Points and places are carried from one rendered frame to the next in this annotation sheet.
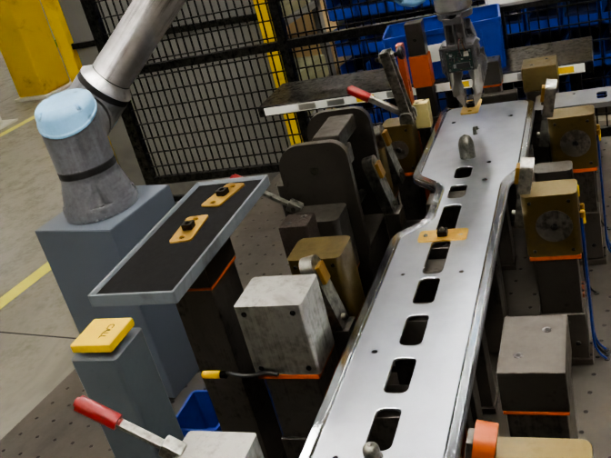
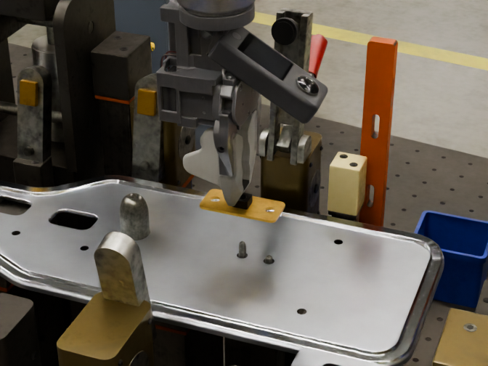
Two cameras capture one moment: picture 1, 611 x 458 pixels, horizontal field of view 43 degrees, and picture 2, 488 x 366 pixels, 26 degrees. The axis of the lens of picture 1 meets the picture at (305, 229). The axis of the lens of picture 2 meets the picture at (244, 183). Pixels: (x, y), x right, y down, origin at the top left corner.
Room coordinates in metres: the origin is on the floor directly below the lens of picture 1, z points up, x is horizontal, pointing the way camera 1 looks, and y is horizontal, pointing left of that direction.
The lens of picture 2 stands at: (1.54, -1.34, 1.65)
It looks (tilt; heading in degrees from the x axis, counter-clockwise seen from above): 31 degrees down; 86
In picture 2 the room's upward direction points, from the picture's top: straight up
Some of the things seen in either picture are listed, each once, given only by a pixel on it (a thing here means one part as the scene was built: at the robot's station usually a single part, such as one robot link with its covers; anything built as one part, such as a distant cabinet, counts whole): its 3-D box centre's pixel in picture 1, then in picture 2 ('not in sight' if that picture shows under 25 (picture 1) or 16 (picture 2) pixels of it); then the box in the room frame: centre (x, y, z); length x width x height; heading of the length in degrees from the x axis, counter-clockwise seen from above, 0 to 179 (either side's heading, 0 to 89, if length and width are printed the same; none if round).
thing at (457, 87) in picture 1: (456, 89); (226, 148); (1.58, -0.39, 1.11); 0.06 x 0.03 x 0.09; 156
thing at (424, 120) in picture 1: (434, 172); (340, 292); (1.72, -0.33, 0.88); 0.04 x 0.04 x 0.37; 66
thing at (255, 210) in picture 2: (471, 104); (242, 201); (1.60, -0.42, 1.07); 0.08 x 0.04 x 0.01; 156
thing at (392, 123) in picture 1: (405, 192); (292, 261); (1.67, -0.25, 0.87); 0.10 x 0.07 x 0.35; 66
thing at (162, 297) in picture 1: (188, 233); not in sight; (1.10, 0.18, 1.16); 0.37 x 0.14 x 0.02; 156
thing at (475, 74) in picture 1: (475, 86); (210, 167); (1.57, -0.43, 1.11); 0.06 x 0.03 x 0.09; 156
